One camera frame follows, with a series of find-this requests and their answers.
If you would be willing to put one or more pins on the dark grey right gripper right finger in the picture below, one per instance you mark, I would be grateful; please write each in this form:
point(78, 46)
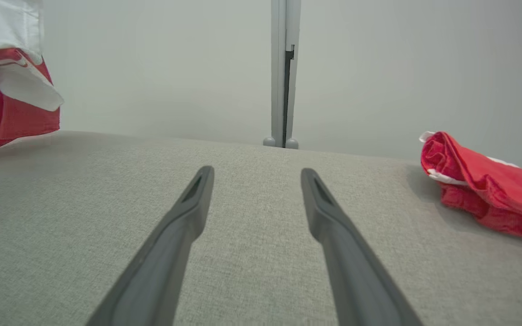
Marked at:
point(356, 280)

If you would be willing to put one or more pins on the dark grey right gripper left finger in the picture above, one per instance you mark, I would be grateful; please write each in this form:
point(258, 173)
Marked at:
point(161, 271)

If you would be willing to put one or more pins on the red shorts white trim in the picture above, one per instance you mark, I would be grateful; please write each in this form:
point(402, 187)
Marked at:
point(492, 190)

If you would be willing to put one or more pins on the red jersey shirt white sleeves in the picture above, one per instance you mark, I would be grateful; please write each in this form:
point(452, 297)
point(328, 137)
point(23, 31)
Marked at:
point(12, 117)

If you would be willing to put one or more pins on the grey fabric sofa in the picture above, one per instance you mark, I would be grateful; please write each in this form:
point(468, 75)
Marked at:
point(252, 271)

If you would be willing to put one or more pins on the grey partition post round feet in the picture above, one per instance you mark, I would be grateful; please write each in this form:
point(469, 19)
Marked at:
point(279, 68)

